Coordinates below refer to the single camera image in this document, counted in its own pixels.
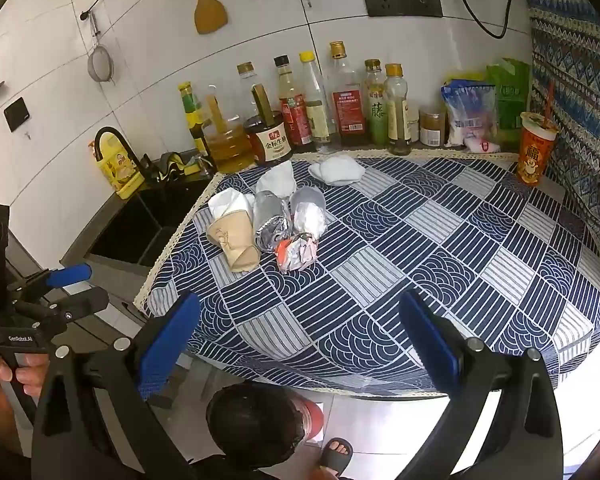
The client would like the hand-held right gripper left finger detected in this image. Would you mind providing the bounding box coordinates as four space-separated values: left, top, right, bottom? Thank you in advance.
30 290 203 480

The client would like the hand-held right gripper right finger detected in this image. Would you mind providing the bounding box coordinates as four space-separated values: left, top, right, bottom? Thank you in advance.
397 287 566 480

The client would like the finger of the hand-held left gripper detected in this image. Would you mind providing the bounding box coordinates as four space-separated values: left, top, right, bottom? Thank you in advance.
15 287 110 322
17 262 93 293

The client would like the bin with black bag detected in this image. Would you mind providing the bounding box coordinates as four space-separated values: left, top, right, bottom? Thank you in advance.
206 382 326 463

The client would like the snack wrapper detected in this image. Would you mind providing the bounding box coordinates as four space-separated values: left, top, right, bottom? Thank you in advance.
275 232 318 275

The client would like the foil-wrapped food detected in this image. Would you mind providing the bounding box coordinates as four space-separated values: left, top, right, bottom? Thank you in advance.
252 190 292 253

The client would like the black sink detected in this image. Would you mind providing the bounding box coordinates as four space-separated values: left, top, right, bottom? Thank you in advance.
87 185 206 268

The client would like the blue patterned tablecloth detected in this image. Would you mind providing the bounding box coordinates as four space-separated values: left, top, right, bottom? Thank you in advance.
132 152 600 396

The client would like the brown paper cup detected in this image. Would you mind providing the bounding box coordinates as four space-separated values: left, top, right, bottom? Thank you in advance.
206 210 262 273

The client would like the black sandal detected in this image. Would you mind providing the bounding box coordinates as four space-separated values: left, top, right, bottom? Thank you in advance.
320 437 355 478

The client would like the black faucet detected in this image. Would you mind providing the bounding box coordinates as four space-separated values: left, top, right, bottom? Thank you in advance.
94 126 148 176

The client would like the black and yellow cloth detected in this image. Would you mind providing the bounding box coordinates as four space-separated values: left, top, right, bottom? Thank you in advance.
147 151 216 183

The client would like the white tissue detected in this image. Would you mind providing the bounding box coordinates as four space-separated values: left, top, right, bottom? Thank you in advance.
208 187 256 223
255 161 297 198

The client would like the clear plastic cup with foil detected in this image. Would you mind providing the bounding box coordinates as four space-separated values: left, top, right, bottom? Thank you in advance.
290 186 327 241

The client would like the white folded cloth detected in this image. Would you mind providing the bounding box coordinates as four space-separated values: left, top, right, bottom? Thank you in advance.
307 155 366 187

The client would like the large cooking oil jug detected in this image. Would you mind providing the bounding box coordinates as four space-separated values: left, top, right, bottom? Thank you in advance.
202 85 255 173

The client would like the metal strainer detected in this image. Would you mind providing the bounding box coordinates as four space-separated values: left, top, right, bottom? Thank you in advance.
80 10 116 82

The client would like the small glass jar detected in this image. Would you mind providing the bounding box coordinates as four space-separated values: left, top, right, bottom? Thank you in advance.
419 107 447 148

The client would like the orange drink cup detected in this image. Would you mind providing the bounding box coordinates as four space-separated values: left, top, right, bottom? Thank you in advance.
516 111 560 187

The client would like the slim yellow-capped oil bottle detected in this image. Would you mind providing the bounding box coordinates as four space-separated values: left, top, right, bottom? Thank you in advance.
384 63 412 156

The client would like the green-labelled oil bottle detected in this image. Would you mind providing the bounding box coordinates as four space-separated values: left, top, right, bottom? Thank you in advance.
363 59 391 147

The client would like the white plastic bag of salt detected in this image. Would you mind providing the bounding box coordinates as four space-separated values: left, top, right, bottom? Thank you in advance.
441 80 498 153

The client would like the gold-capped bottle with red label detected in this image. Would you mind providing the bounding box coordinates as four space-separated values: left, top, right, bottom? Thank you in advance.
328 41 368 148

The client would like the clear bottle with yellow cap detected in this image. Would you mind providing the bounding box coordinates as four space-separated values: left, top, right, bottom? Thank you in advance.
298 51 338 153

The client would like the black-capped bottle with red label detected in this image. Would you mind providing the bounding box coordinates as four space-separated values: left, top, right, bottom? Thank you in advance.
273 55 313 153

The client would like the green packet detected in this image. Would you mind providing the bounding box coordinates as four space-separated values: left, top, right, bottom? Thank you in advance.
486 57 532 131

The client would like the blue patterned curtain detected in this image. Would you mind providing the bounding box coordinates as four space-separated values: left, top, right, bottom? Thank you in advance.
517 0 600 301

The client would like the black wall switch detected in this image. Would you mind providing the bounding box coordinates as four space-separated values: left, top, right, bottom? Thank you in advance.
3 97 31 132

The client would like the soy sauce bottle with handle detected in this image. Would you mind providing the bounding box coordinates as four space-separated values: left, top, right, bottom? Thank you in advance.
243 85 293 166

